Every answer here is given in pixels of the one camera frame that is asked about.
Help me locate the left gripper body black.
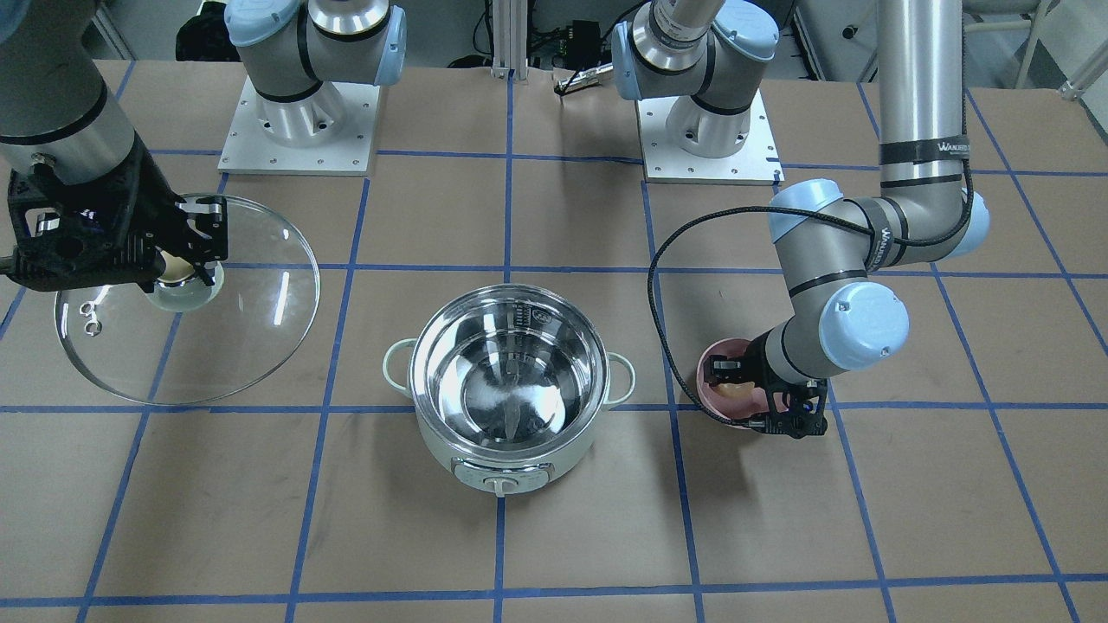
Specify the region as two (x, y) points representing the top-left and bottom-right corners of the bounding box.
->
(708, 334), (819, 415)

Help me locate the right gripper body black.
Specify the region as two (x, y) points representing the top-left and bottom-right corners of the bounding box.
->
(7, 137), (195, 292)

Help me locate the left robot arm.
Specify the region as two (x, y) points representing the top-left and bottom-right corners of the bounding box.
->
(612, 1), (989, 439)

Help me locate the glass pot lid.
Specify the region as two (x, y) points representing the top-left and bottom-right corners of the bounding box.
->
(53, 194), (320, 406)

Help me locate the pink bowl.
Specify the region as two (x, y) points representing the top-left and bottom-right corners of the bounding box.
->
(696, 335), (786, 425)

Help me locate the brown egg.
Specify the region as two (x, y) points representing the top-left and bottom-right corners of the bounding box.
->
(712, 382), (765, 402)

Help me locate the black braided cable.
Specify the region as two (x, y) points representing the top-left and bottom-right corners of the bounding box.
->
(647, 164), (976, 412)

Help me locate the aluminium frame post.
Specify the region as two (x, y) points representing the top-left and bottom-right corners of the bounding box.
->
(491, 0), (530, 82)

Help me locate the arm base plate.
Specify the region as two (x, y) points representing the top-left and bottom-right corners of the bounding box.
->
(218, 81), (383, 177)
(636, 92), (784, 185)

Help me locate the pale green steel pot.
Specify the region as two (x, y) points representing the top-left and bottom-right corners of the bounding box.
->
(381, 283), (637, 498)

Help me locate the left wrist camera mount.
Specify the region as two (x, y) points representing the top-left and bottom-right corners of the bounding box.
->
(770, 379), (828, 435)

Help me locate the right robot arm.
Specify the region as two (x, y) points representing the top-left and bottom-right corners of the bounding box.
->
(1, 1), (407, 294)

